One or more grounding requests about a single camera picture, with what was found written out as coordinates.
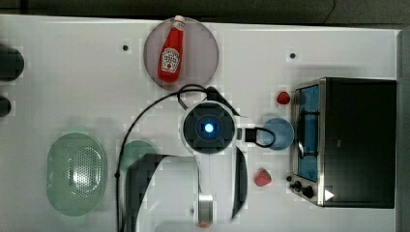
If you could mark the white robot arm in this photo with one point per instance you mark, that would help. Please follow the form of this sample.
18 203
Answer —
200 180

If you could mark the black toaster oven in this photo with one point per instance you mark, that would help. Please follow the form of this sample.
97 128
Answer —
343 154

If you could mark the grey round plate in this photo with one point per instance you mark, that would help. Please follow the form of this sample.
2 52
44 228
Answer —
200 57

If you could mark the red ketchup bottle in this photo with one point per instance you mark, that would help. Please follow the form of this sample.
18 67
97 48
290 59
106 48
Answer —
170 61

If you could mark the blue round plate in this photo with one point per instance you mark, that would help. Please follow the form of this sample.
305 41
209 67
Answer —
279 133

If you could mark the green metal mug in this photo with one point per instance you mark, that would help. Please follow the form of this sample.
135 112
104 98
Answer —
135 150

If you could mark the small red toy fruit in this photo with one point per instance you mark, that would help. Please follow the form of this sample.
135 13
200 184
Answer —
283 98

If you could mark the red toy strawberry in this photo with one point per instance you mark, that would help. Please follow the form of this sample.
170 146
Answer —
262 178

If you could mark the green oval colander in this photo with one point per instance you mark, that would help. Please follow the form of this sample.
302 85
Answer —
76 174

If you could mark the black cylinder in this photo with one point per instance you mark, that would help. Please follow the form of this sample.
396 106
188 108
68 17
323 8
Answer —
11 63

